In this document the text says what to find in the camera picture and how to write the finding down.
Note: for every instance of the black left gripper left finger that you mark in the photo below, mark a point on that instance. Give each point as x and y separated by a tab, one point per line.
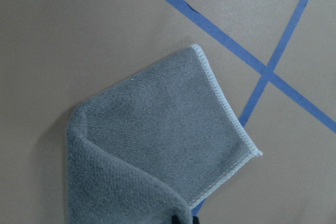
175	220

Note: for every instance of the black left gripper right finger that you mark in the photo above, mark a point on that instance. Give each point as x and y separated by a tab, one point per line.
195	220

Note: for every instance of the pink towel with white trim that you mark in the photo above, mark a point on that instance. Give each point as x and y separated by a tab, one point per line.
154	145

